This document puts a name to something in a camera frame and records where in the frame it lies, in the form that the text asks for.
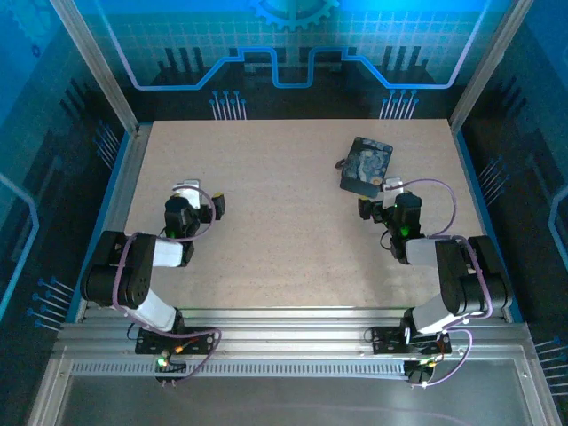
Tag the small padlock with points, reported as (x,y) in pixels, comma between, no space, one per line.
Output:
(341,164)

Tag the grey metal tray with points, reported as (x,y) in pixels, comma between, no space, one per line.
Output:
(284,399)

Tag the aluminium side rail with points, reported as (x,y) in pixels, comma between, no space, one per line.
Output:
(126,177)

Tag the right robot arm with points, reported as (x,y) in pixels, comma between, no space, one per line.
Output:
(461,284)

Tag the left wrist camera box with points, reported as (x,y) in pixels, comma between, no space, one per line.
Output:
(188,191)

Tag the black connector block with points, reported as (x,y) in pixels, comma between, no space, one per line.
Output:
(418,375)
(171,373)

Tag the starry night painted box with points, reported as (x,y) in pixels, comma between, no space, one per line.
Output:
(366,164)

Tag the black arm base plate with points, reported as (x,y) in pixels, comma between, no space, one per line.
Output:
(199,341)
(386,339)

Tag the aluminium frame post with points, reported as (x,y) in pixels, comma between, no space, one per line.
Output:
(488,62)
(97,66)

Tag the aluminium mounting rail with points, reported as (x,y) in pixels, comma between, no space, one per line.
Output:
(288,328)

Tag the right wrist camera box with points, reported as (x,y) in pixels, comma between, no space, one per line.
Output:
(394,184)

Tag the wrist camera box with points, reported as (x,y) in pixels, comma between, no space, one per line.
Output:
(188,191)
(394,184)

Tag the blue table side strip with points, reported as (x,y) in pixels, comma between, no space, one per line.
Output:
(106,204)
(479,204)

